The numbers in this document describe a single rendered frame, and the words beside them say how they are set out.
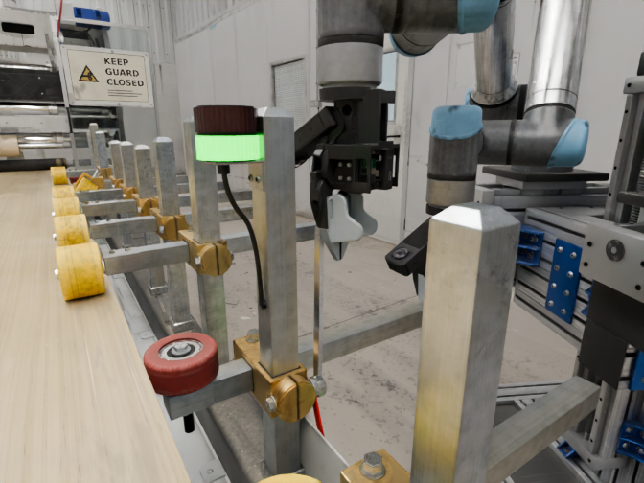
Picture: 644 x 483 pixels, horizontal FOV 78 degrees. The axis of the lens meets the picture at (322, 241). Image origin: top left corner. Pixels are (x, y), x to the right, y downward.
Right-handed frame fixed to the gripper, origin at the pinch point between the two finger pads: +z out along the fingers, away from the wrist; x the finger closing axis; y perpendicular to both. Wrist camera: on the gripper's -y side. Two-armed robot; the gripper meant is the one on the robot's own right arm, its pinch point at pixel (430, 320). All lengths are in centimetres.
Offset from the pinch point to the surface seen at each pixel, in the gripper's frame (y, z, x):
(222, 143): -37.6, -30.8, -6.6
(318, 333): -26.5, -7.8, -5.2
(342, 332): -19.0, -3.4, -0.1
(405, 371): 78, 83, 78
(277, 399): -33.7, -3.0, -7.8
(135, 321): -38, 21, 73
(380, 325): -12.8, -3.3, -1.5
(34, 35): -50, -86, 278
